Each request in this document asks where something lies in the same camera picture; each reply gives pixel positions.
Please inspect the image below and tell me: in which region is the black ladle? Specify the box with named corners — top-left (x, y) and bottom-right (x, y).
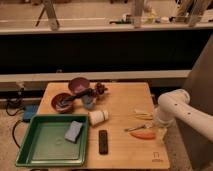
top-left (57, 87), bottom-right (95, 107)

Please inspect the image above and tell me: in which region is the blue sponge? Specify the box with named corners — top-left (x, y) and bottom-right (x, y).
top-left (65, 121), bottom-right (83, 142)

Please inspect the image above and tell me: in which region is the orange carrot toy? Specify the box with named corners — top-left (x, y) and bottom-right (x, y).
top-left (130, 132), bottom-right (156, 140)

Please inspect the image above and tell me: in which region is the blue cup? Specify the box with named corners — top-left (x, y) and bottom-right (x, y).
top-left (81, 95), bottom-right (94, 110)

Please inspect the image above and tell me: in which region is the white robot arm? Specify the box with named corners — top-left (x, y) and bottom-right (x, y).
top-left (154, 89), bottom-right (213, 142)

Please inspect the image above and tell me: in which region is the purple bowl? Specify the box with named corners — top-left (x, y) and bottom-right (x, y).
top-left (68, 77), bottom-right (90, 94)

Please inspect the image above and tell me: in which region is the dark red bowl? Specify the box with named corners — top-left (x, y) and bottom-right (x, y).
top-left (51, 93), bottom-right (73, 113)

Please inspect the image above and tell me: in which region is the dark red grape toy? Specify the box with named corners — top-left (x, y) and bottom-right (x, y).
top-left (95, 82), bottom-right (108, 97)

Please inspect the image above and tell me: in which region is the green plastic tray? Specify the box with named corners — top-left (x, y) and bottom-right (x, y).
top-left (15, 114), bottom-right (89, 168)

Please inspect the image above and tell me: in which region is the black cable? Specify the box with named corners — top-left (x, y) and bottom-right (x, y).
top-left (5, 87), bottom-right (26, 117)

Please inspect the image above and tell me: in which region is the white paper cup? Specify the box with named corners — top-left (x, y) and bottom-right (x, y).
top-left (89, 110), bottom-right (109, 126)

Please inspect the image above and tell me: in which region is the blue box on floor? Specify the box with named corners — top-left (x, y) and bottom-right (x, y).
top-left (23, 105), bottom-right (38, 122)

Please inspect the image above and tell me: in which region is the black remote control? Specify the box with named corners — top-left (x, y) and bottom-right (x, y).
top-left (99, 130), bottom-right (108, 155)

